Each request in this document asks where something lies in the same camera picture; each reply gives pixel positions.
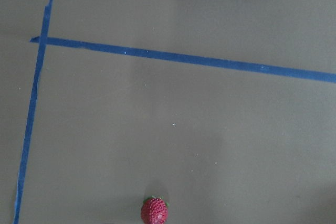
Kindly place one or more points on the red strawberry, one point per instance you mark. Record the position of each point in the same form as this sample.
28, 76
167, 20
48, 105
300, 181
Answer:
154, 210

